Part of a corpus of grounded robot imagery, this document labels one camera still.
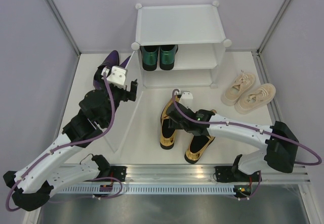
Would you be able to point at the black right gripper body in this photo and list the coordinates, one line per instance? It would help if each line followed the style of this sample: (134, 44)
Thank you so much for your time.
(172, 124)

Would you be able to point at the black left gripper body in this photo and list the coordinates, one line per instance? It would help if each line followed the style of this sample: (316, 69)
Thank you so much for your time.
(118, 95)

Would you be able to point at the white cabinet door panel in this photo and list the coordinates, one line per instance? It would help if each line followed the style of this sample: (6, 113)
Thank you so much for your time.
(125, 112)

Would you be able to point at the gold pointed shoe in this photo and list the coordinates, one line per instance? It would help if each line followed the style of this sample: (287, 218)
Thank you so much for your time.
(199, 144)
(167, 134)

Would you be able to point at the gold pointed shoe front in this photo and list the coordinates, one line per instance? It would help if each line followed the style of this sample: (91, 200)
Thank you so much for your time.
(199, 144)

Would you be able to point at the green loafer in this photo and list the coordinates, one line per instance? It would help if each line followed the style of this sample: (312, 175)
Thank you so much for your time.
(149, 57)
(167, 55)

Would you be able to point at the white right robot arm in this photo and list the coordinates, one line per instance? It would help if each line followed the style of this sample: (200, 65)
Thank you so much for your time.
(274, 143)

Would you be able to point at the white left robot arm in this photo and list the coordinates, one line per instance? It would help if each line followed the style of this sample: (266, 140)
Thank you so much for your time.
(33, 186)

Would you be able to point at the white plastic shoe cabinet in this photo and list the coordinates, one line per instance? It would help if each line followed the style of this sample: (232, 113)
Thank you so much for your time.
(198, 33)

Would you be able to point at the purple loafer right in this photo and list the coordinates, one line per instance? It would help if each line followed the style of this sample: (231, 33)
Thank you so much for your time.
(125, 62)

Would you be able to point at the purple loafer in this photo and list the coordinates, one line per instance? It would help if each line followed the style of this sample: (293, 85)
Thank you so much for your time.
(125, 62)
(111, 60)

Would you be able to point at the purple loafer left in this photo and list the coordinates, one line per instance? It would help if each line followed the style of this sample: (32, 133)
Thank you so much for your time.
(111, 60)

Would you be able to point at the beige sneaker rear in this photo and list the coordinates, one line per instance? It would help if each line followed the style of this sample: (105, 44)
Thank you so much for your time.
(240, 85)

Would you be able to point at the beige sneaker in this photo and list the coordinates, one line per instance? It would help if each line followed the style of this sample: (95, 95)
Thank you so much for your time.
(260, 97)
(240, 85)

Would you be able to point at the beige sneaker front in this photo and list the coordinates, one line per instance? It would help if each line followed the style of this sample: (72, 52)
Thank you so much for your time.
(260, 97)

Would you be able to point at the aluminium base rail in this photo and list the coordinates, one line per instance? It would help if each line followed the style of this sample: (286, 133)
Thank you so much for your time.
(198, 174)

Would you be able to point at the white slotted cable duct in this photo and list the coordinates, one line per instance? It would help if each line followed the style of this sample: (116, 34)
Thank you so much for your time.
(150, 189)

